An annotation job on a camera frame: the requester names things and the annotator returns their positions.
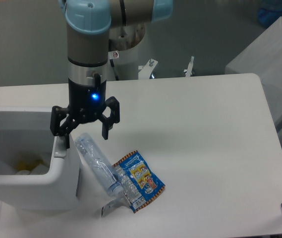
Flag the white cloth covered table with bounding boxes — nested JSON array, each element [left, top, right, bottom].
[[225, 17, 282, 131]]

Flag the white push-button trash can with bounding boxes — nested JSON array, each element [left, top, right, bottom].
[[0, 76, 84, 211]]

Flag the crushed clear plastic bottle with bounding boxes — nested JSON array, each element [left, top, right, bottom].
[[75, 133, 123, 198]]

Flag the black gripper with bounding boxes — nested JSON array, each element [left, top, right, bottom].
[[50, 79, 120, 149]]

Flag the blue snack wrapper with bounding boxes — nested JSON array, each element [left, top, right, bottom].
[[101, 151, 165, 217]]

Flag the black cable on pedestal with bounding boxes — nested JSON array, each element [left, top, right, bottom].
[[109, 58, 119, 81]]

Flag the yellow trash inside can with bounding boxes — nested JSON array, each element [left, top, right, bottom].
[[13, 152, 50, 175]]

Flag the white pedestal base frame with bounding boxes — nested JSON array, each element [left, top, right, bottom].
[[138, 56, 195, 79]]

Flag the grey robot arm, blue caps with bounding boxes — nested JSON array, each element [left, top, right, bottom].
[[50, 0, 173, 149]]

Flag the blue object on floor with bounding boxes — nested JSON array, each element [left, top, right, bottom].
[[257, 0, 282, 28]]

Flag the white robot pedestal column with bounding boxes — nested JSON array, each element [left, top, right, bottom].
[[107, 47, 139, 81]]

